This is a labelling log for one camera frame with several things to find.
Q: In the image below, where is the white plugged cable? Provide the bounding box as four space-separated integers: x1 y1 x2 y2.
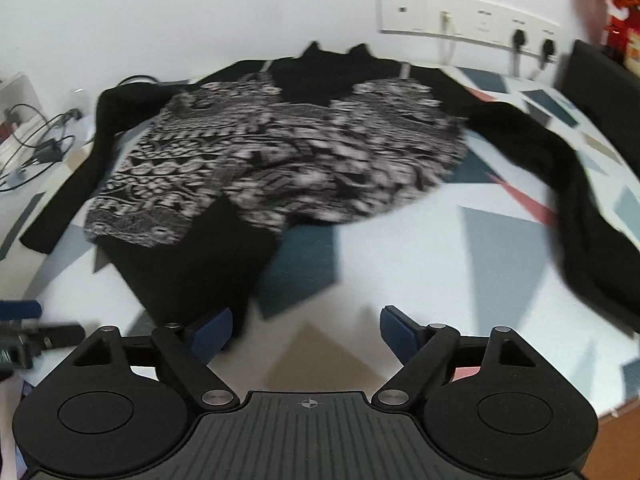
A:
438 10 459 67

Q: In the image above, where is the black charger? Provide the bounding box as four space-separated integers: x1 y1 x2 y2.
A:
36 139 64 164

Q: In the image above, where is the black plug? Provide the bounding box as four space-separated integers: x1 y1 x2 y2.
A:
536 39 558 80
509 29 529 79

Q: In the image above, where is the black cable tangle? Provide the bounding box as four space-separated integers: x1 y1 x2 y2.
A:
0 104 83 192

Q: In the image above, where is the red orange decoration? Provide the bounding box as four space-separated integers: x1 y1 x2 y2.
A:
581 0 640 69

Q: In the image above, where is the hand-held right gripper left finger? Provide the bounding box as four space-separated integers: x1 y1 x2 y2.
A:
74 306 242 409

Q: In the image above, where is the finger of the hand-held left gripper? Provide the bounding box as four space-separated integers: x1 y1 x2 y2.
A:
28 323 86 350
0 299 42 320

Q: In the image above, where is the white wall socket panel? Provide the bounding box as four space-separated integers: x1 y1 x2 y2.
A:
376 0 561 49

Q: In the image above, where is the geometric print bed sheet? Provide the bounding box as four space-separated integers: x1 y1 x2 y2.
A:
0 62 640 413

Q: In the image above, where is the black white patterned sweater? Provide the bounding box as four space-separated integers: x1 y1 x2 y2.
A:
20 41 640 337

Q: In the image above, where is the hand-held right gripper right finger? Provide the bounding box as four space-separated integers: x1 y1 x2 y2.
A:
371 305 540 408

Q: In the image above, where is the dark looped cable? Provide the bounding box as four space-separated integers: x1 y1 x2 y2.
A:
116 75 162 89

